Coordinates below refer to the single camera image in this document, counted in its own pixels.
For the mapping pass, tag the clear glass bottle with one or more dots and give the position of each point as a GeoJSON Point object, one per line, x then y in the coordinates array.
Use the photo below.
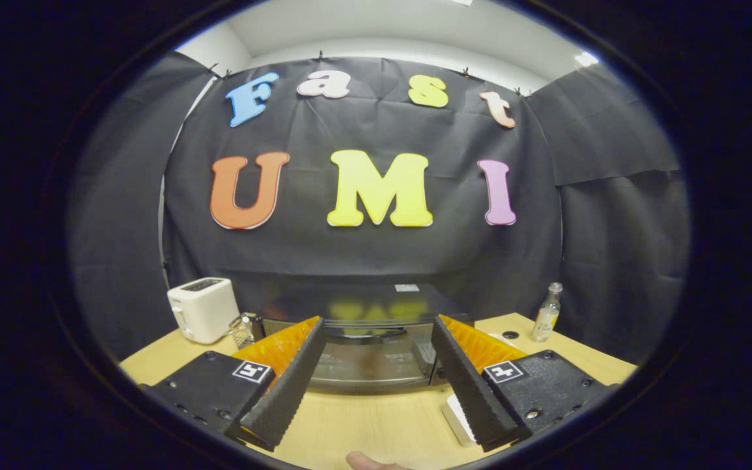
{"type": "Point", "coordinates": [546, 320]}

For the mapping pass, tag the black toaster oven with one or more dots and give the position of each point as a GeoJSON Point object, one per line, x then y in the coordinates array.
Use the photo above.
{"type": "Point", "coordinates": [363, 365]}

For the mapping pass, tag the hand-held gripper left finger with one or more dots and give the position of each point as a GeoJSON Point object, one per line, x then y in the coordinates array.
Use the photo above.
{"type": "Point", "coordinates": [294, 385]}

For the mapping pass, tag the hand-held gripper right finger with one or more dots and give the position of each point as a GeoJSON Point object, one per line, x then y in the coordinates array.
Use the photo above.
{"type": "Point", "coordinates": [466, 385]}

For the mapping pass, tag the white bread toaster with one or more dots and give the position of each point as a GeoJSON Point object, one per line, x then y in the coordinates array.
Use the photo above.
{"type": "Point", "coordinates": [203, 313]}

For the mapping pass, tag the small ceiling light panel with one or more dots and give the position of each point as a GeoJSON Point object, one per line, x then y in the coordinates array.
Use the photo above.
{"type": "Point", "coordinates": [586, 59]}

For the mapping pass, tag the white rectangular plastic tray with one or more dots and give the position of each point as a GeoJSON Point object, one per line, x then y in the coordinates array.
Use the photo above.
{"type": "Point", "coordinates": [454, 414]}

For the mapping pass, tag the row of small cloth clips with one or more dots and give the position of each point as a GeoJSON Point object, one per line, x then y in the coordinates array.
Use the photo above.
{"type": "Point", "coordinates": [319, 55]}

